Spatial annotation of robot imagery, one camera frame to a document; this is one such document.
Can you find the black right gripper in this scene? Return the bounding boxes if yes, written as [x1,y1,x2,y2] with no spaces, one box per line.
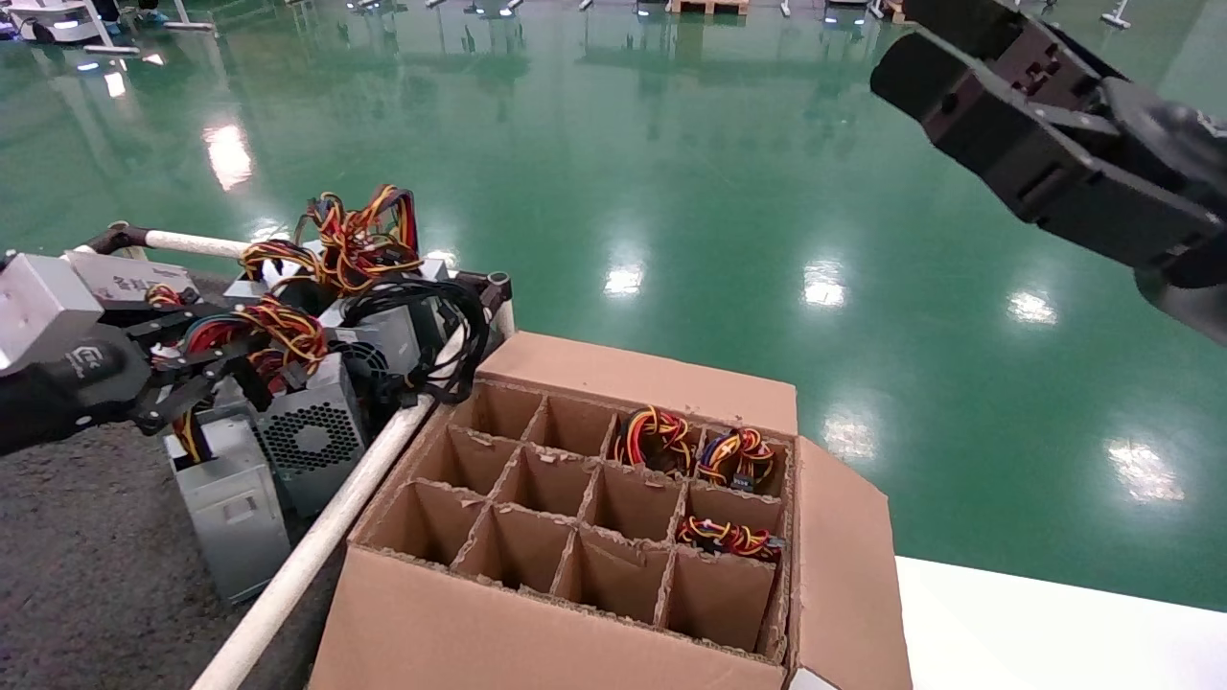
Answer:
[870,0,1227,346]

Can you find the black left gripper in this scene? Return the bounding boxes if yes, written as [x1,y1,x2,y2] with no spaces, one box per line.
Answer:
[0,305,279,456]

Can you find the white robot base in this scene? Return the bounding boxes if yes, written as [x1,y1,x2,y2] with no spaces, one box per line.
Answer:
[5,0,106,44]

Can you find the brown cardboard box with dividers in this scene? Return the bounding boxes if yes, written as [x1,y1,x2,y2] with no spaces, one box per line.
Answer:
[307,331,914,690]

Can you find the white label sign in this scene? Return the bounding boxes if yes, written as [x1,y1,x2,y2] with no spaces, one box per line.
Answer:
[67,249,197,310]

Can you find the black pipe joint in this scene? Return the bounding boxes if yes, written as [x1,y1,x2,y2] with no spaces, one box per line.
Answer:
[86,220,152,255]
[451,270,514,336]

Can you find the silver power supply fan grille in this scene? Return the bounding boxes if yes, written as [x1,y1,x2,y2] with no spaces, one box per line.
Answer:
[251,355,373,518]

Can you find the short white rail pipe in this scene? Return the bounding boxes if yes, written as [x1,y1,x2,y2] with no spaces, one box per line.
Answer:
[144,230,252,260]

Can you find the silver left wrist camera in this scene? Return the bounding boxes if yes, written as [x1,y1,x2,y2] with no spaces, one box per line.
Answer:
[0,254,104,375]

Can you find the silver power supply black cables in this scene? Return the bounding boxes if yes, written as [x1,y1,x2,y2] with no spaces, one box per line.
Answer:
[316,278,495,413]

